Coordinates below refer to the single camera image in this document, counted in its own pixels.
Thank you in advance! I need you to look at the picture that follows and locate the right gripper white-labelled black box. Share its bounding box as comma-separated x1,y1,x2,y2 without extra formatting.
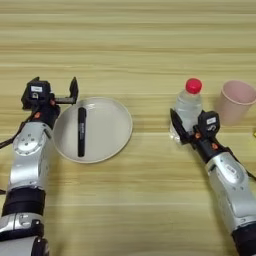
197,110,221,138

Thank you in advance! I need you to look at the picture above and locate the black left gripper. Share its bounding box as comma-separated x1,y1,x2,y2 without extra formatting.
30,76,80,129

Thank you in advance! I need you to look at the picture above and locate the black marker pen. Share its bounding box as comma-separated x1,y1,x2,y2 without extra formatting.
77,106,88,158

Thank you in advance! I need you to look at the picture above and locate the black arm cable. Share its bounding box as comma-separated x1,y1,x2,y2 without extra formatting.
0,112,36,196
229,154,256,183

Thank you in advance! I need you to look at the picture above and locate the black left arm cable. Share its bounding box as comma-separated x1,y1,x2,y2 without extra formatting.
0,112,36,196

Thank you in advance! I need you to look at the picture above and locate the left gripper white-labelled black box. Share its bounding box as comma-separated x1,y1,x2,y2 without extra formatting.
23,79,52,109

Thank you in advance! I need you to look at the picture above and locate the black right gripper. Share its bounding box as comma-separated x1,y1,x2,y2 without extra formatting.
169,107,232,164

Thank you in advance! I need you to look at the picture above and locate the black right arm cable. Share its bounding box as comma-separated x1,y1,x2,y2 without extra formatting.
229,154,256,183

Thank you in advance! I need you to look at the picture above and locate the round beige plate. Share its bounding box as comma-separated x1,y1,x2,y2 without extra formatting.
52,96,134,165

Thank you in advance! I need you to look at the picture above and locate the pink plastic cup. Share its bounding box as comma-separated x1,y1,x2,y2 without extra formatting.
214,79,256,127

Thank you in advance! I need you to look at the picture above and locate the clear red-capped water bottle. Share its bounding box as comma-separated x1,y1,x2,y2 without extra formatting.
169,77,204,144

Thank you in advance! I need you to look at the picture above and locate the gripper white-labelled black box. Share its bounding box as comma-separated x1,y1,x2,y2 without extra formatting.
23,79,52,109
197,110,221,138

